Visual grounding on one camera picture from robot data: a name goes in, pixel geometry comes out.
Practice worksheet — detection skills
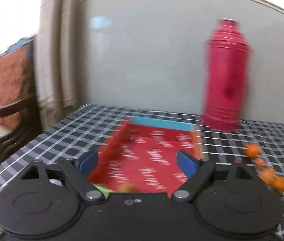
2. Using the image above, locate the small fruit in box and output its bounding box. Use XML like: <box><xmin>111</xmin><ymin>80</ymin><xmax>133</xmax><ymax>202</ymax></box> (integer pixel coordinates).
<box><xmin>117</xmin><ymin>183</ymin><xmax>137</xmax><ymax>193</ymax></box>

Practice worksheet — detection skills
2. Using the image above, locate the colourful cardboard box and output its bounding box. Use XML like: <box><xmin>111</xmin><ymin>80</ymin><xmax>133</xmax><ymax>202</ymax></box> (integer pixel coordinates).
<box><xmin>87</xmin><ymin>116</ymin><xmax>203</xmax><ymax>194</ymax></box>

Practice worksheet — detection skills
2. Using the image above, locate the far orange tangerine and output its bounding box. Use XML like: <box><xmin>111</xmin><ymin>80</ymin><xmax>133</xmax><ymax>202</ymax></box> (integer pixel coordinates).
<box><xmin>244</xmin><ymin>143</ymin><xmax>260</xmax><ymax>159</ymax></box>

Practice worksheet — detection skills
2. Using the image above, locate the small orange fruit upper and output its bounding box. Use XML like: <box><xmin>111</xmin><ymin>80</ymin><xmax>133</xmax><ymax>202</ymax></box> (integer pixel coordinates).
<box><xmin>253</xmin><ymin>157</ymin><xmax>265</xmax><ymax>170</ymax></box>

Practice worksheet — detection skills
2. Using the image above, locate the wrinkled peeled tangerine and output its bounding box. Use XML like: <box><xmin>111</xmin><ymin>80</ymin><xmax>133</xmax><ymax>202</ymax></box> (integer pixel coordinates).
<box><xmin>259</xmin><ymin>167</ymin><xmax>276</xmax><ymax>185</ymax></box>

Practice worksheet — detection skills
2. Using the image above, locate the wooden sofa with rattan back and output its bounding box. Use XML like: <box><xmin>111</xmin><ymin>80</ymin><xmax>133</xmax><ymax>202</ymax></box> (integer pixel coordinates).
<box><xmin>0</xmin><ymin>38</ymin><xmax>42</xmax><ymax>164</ymax></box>

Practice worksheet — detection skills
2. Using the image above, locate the large orange right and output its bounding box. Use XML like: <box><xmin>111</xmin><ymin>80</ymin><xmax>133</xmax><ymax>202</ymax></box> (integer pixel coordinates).
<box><xmin>272</xmin><ymin>176</ymin><xmax>284</xmax><ymax>193</ymax></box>

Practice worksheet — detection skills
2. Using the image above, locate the red thermos flask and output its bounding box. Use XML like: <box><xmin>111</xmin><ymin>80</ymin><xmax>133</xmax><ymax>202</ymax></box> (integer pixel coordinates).
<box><xmin>203</xmin><ymin>18</ymin><xmax>250</xmax><ymax>132</ymax></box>

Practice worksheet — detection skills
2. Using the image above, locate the beige curtain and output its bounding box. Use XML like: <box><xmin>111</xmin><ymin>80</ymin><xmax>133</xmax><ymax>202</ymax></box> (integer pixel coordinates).
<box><xmin>34</xmin><ymin>0</ymin><xmax>78</xmax><ymax>129</ymax></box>

